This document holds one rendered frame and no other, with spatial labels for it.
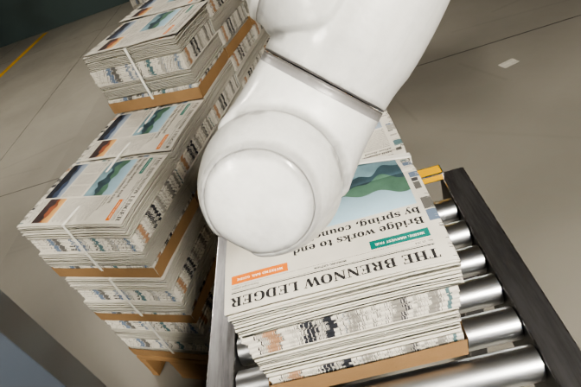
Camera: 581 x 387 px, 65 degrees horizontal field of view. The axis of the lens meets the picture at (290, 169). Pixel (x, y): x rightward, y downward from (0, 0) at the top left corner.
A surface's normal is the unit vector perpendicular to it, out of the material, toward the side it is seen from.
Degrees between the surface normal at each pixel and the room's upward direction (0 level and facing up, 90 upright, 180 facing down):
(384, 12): 73
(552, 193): 0
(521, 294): 0
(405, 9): 84
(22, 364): 90
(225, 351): 0
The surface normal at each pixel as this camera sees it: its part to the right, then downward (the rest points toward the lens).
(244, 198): -0.23, 0.13
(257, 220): -0.07, 0.34
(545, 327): -0.30, -0.76
